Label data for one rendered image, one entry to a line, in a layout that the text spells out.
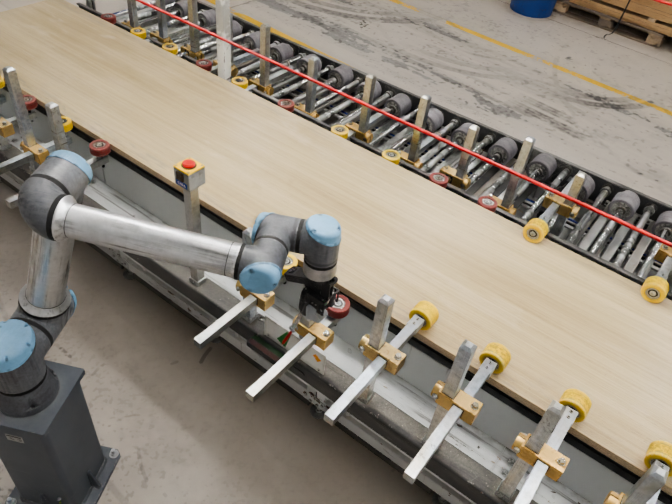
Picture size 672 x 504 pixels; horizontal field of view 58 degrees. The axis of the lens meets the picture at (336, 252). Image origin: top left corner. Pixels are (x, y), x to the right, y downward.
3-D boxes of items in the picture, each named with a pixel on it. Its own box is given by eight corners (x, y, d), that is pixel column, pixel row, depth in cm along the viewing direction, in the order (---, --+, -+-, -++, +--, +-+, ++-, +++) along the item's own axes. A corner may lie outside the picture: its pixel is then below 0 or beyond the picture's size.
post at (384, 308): (365, 405, 194) (388, 304, 162) (356, 399, 195) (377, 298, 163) (371, 398, 196) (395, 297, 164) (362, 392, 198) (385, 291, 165)
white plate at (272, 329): (322, 375, 199) (325, 357, 192) (263, 334, 209) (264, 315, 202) (323, 374, 199) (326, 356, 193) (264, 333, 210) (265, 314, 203)
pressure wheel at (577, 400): (582, 403, 165) (553, 398, 171) (587, 425, 168) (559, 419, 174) (589, 389, 169) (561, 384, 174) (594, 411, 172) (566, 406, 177)
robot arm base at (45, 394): (39, 423, 188) (31, 405, 181) (-18, 410, 189) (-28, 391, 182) (70, 374, 202) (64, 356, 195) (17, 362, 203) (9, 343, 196)
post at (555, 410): (504, 505, 176) (562, 415, 143) (493, 498, 177) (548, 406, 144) (509, 496, 178) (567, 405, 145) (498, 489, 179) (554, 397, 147)
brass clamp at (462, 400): (469, 427, 165) (474, 417, 161) (427, 399, 170) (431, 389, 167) (480, 412, 169) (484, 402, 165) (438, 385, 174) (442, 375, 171)
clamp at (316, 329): (323, 351, 191) (325, 341, 188) (291, 329, 197) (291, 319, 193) (334, 340, 195) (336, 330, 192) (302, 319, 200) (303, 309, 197)
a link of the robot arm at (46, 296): (4, 337, 194) (15, 166, 144) (33, 298, 207) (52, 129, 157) (51, 355, 196) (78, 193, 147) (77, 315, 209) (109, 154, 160)
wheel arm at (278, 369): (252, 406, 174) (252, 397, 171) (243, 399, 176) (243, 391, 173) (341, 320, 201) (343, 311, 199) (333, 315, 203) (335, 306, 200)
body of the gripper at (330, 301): (321, 318, 166) (325, 288, 158) (297, 303, 170) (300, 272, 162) (338, 303, 171) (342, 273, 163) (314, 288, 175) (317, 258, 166)
